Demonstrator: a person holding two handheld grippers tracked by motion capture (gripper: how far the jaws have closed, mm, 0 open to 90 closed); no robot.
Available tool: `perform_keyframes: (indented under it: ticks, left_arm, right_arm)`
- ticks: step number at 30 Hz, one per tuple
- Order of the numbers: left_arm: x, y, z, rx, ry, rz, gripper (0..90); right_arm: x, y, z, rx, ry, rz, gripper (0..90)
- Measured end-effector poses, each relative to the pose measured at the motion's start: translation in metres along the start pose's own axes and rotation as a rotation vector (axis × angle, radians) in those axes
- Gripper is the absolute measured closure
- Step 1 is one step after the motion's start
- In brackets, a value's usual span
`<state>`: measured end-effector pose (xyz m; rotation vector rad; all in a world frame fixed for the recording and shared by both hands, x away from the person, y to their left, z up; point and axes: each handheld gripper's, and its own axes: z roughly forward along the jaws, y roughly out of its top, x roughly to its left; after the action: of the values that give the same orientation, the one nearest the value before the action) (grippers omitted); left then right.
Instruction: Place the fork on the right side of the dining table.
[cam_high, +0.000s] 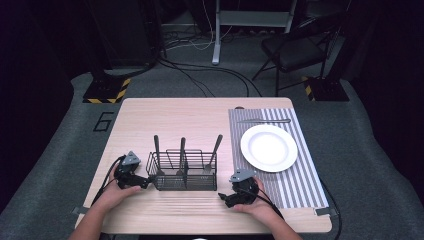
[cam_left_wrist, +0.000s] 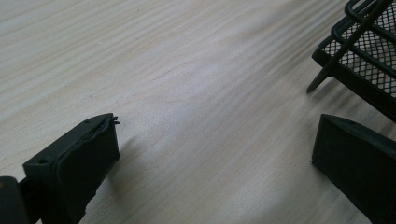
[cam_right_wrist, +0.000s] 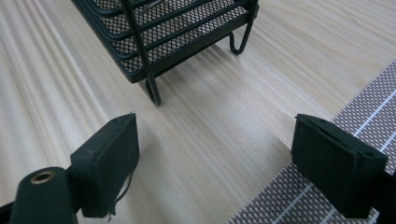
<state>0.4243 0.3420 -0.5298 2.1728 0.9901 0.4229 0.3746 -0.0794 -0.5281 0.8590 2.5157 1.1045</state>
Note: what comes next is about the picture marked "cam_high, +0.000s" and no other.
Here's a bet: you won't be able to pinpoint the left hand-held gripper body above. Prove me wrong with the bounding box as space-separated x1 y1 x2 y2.
114 150 150 190

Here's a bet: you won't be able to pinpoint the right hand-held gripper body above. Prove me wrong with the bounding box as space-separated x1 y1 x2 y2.
228 168 260 208

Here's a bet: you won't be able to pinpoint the black wire cutlery caddy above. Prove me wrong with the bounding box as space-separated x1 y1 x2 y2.
145 149 218 192

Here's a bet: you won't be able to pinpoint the person's right hand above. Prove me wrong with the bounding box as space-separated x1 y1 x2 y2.
232 176 278 222

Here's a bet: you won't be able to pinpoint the person's left hand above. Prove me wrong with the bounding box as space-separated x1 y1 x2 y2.
94 162 144 212

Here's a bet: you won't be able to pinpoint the white round plate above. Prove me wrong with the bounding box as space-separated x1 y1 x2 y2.
240 123 299 174

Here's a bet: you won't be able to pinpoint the grey striped placemat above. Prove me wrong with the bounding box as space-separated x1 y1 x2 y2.
227 107 330 210

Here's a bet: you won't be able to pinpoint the silver table knife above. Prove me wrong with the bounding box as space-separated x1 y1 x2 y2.
236 118 292 125

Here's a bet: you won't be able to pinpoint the black yellow-striped stand base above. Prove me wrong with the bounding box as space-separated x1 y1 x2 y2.
82 77 132 105
301 75 351 102

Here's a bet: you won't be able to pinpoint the dark equipment cabinet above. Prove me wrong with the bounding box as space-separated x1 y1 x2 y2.
84 0 166 69

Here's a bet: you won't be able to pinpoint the black folding chair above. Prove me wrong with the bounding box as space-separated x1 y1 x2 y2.
251 13 346 98

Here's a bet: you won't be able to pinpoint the left hand-held gripper cable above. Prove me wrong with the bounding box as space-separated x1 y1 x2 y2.
90 154 127 207

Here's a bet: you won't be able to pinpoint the hand-held gripper cable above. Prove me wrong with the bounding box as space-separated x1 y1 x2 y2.
239 179 343 240
90 154 127 207

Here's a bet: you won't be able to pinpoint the right hand-held gripper cable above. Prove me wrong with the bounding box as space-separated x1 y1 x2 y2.
239 179 343 240

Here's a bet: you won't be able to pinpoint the wooden handled utensil left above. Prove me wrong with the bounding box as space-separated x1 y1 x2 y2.
153 134 165 176

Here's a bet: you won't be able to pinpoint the wooden handled utensil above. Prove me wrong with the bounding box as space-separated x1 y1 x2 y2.
175 136 187 177
153 134 165 176

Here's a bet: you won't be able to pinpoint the wooden handled utensil middle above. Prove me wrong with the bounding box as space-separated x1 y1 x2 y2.
175 136 187 177

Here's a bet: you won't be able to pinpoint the black-handled fork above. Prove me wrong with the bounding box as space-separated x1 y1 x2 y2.
202 133 224 175

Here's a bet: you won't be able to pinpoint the black floor cables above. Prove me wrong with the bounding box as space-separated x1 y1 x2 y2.
156 29 263 98

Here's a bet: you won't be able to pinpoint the white metal stand frame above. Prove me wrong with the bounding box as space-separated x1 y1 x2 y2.
211 0 299 66

